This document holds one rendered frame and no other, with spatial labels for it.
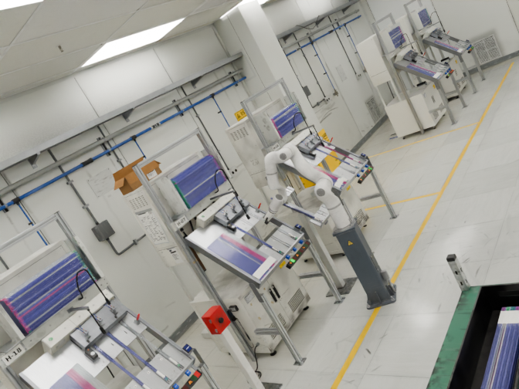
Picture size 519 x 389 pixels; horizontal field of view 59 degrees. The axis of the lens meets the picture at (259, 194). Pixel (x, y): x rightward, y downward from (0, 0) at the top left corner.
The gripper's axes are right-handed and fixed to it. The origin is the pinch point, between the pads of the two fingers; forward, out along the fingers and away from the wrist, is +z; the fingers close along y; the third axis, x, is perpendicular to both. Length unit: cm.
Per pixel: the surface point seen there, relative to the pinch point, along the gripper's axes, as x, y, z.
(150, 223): -72, 61, 19
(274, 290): 38, 23, 39
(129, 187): -101, 58, 3
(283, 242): 23.0, 10.5, -2.6
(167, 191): -71, 49, -12
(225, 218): -27.2, 24.7, 0.2
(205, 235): -29, 47, 7
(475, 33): 25, -749, 6
